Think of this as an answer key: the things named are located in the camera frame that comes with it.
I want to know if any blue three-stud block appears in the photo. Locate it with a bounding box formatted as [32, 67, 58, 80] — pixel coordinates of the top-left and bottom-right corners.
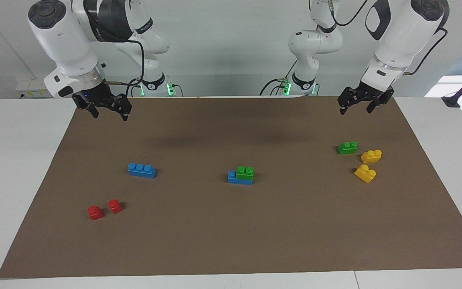
[128, 163, 156, 179]
[227, 171, 253, 185]

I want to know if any yellow two-stud block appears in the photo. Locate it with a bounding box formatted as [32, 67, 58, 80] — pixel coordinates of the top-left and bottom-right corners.
[354, 164, 377, 184]
[361, 149, 383, 163]

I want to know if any white power socket box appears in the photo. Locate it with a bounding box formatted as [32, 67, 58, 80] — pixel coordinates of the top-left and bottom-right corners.
[16, 78, 53, 98]

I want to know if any brown table mat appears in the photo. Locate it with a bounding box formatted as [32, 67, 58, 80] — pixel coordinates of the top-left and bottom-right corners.
[0, 96, 462, 279]

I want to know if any black right base cable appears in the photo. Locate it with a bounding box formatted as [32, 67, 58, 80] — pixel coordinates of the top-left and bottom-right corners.
[125, 78, 141, 98]

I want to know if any black base cable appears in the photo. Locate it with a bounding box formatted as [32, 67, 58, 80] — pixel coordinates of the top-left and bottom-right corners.
[125, 78, 141, 98]
[260, 60, 298, 96]

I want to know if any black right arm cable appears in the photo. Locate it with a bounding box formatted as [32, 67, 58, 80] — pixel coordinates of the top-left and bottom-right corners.
[95, 38, 145, 99]

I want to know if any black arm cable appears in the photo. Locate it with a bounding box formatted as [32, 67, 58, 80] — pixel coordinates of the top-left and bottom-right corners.
[95, 38, 145, 99]
[329, 0, 448, 75]

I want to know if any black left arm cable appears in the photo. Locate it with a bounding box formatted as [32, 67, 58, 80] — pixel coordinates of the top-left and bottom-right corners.
[329, 0, 448, 75]

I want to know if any black left base cable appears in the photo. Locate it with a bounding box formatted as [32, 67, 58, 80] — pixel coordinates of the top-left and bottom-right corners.
[260, 60, 298, 96]

